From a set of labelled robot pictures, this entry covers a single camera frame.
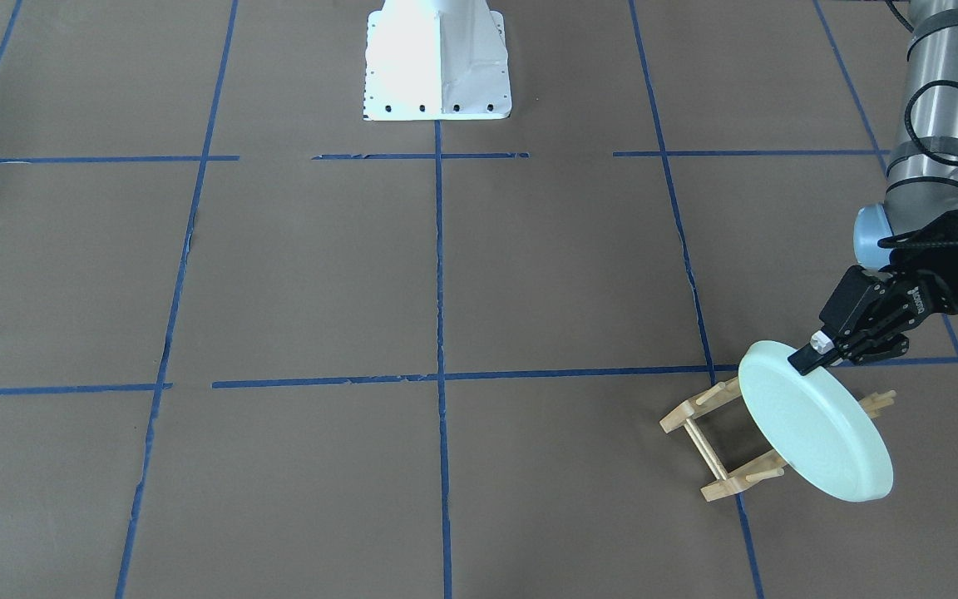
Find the wooden plate rack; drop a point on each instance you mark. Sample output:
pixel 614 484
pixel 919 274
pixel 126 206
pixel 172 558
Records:
pixel 718 424

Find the light green plate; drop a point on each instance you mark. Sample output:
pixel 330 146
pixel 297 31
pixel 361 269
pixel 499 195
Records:
pixel 814 423

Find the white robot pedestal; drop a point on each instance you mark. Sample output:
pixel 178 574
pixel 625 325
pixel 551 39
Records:
pixel 436 61

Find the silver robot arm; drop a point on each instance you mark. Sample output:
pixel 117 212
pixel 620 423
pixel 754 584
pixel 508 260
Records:
pixel 922 169

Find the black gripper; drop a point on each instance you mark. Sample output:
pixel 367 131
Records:
pixel 935 294

